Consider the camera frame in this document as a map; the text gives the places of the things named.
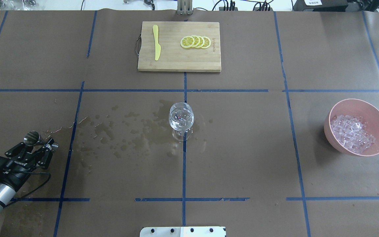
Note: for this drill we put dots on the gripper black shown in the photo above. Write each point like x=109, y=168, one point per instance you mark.
x=15, y=174

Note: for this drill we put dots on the steel cocktail jigger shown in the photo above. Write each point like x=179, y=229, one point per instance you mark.
x=33, y=138

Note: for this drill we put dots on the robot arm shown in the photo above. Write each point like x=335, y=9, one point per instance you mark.
x=6, y=192

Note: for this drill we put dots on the clear wine glass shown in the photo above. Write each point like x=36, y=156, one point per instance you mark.
x=181, y=120

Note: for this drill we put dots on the pile of clear ice cubes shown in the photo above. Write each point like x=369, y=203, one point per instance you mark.
x=351, y=132

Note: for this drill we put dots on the bamboo cutting board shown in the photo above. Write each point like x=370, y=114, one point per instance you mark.
x=173, y=57

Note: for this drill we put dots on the yellow plastic knife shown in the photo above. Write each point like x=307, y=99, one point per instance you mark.
x=155, y=30

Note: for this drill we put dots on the lemon slice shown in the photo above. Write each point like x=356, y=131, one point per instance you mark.
x=196, y=41
x=201, y=42
x=187, y=42
x=207, y=42

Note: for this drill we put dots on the pink bowl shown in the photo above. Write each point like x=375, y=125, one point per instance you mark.
x=354, y=107

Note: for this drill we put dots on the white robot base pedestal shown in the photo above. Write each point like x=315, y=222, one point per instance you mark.
x=184, y=231

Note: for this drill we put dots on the aluminium frame post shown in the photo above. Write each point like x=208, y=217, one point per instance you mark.
x=184, y=7

